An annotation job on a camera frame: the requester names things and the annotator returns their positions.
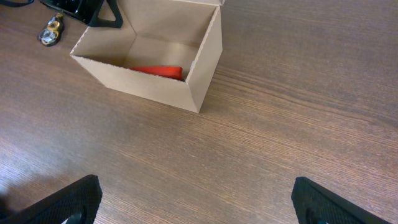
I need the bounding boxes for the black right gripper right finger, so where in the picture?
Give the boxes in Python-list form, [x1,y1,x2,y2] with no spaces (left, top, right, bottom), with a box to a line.
[291,177,390,224]

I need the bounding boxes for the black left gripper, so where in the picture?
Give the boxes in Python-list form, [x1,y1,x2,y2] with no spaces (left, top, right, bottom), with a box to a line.
[39,0,124,29]

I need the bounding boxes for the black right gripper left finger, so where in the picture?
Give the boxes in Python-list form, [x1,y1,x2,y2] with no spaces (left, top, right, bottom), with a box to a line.
[1,174,103,224]

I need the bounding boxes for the black gold small tape dispenser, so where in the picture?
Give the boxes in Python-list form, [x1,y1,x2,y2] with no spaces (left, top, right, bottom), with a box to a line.
[37,13,65,47]

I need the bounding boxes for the red stapler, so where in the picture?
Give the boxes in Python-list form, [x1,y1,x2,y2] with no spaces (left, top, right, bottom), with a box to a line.
[129,66,184,81]

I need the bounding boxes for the brown cardboard box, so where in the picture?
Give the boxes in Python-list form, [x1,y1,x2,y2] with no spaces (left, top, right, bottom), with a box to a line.
[70,0,224,113]

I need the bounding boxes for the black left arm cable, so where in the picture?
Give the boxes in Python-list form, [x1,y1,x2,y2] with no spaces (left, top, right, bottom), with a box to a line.
[0,0,35,8]

